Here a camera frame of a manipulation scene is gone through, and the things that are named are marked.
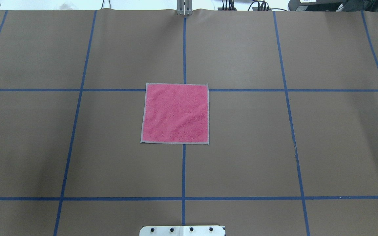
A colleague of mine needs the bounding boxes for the pink towel with grey back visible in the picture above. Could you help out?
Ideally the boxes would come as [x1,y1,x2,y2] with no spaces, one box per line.
[140,83,210,145]

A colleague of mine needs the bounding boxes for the aluminium frame post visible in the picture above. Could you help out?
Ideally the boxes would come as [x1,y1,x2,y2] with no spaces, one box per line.
[177,0,193,16]

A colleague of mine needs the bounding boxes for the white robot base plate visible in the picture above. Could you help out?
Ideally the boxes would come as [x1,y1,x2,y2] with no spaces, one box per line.
[139,225,226,236]

